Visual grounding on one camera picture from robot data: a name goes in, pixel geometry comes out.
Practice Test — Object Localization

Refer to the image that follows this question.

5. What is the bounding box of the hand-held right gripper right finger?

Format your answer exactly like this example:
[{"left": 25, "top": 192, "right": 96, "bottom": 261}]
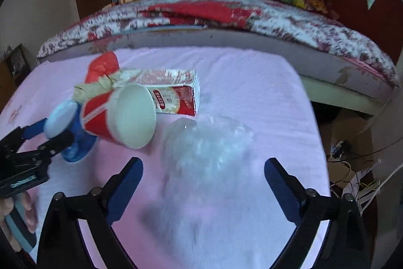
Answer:
[{"left": 264, "top": 157, "right": 373, "bottom": 269}]

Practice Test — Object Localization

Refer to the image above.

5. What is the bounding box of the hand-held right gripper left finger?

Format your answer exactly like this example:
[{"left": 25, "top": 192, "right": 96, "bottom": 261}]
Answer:
[{"left": 36, "top": 157, "right": 144, "bottom": 269}]

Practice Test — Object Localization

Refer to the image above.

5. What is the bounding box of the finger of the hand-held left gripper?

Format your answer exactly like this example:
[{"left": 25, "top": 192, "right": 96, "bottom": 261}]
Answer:
[
  {"left": 0, "top": 119, "right": 51, "bottom": 150},
  {"left": 19, "top": 130, "right": 75, "bottom": 162}
]

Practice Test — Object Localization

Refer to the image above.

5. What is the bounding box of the black plastic bucket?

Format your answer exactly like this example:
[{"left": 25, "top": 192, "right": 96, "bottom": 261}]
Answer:
[{"left": 44, "top": 100, "right": 96, "bottom": 162}]

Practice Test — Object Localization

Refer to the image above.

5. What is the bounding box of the red paper cup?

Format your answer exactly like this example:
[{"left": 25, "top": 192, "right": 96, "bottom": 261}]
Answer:
[{"left": 80, "top": 83, "right": 157, "bottom": 150}]

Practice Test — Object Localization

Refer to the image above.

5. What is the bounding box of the beige paper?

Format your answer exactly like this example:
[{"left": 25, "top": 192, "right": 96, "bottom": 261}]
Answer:
[{"left": 73, "top": 69, "right": 142, "bottom": 106}]

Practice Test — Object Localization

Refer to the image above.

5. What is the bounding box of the red plastic bag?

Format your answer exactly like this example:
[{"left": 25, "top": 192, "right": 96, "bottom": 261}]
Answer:
[{"left": 86, "top": 51, "right": 120, "bottom": 83}]

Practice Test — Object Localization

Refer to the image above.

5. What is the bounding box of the clear plastic bag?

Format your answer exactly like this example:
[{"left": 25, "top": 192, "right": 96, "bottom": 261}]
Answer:
[{"left": 160, "top": 116, "right": 255, "bottom": 194}]

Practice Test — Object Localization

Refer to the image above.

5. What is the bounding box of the red and white carton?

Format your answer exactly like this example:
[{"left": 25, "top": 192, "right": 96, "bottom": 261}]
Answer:
[{"left": 121, "top": 68, "right": 202, "bottom": 116}]

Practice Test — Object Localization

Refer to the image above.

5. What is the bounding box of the person's left hand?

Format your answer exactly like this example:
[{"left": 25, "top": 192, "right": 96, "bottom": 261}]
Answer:
[{"left": 0, "top": 192, "right": 39, "bottom": 252}]

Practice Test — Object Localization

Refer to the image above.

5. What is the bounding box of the dark wooden furniture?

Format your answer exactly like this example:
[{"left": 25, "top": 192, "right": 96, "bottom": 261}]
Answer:
[{"left": 0, "top": 44, "right": 35, "bottom": 106}]

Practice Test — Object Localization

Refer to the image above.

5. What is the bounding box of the cardboard box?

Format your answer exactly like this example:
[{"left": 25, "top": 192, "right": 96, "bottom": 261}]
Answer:
[{"left": 321, "top": 111, "right": 378, "bottom": 162}]

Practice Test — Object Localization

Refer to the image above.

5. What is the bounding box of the pink tablecloth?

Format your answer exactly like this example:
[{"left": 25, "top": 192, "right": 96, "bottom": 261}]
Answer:
[{"left": 0, "top": 47, "right": 331, "bottom": 269}]

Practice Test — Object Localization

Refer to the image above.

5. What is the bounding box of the floral quilt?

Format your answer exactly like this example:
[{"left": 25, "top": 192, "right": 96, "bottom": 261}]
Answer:
[{"left": 37, "top": 0, "right": 400, "bottom": 93}]

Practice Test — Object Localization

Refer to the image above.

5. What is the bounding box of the white cable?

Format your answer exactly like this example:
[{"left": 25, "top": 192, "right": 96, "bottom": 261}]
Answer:
[{"left": 362, "top": 162, "right": 403, "bottom": 210}]

